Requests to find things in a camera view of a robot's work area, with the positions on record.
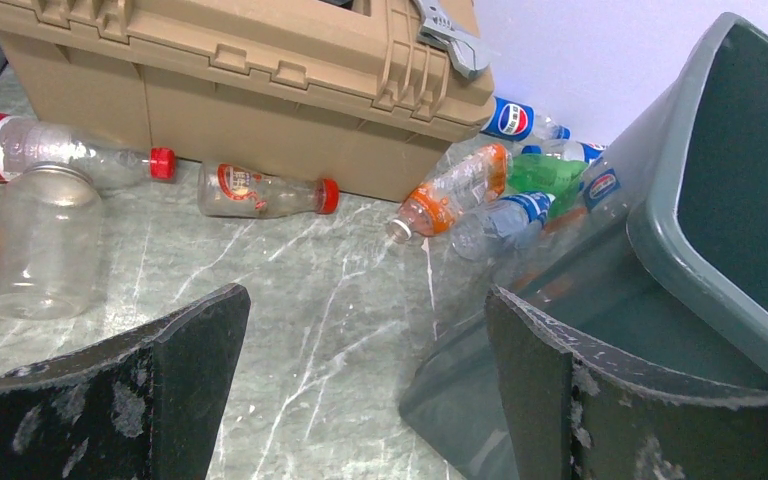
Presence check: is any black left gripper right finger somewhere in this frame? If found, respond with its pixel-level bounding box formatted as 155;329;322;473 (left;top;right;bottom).
485;286;768;479

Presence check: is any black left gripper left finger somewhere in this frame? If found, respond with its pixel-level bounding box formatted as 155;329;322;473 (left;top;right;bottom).
0;283;251;479

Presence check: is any dark green plastic bin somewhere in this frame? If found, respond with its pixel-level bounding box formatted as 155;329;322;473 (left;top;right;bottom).
398;12;768;479

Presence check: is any blue cap bottle behind bin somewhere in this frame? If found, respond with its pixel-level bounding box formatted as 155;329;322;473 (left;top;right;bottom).
480;96;571;143

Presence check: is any clear empty jar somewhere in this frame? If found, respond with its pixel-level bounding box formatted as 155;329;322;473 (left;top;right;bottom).
0;162;103;321

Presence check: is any clear bottle blue label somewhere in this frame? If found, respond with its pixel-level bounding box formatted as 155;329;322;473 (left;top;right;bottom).
450;192;555;261

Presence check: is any small clear bottle red cap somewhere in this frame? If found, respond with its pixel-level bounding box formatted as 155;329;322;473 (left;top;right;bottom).
197;162;340;219

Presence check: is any green plastic bottle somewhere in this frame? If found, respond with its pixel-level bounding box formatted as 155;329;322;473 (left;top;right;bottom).
507;154;588;219

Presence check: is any clear bottle orange label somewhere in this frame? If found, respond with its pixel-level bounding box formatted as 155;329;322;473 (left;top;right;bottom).
386;143;511;244

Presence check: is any clear bottle red label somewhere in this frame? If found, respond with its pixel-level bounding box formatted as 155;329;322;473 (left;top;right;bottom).
0;113;177;190

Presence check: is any tan plastic toolbox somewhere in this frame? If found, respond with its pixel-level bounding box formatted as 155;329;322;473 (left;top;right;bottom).
0;1;495;201

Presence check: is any red handled adjustable wrench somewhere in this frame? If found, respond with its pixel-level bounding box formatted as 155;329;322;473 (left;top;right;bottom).
412;0;491;81

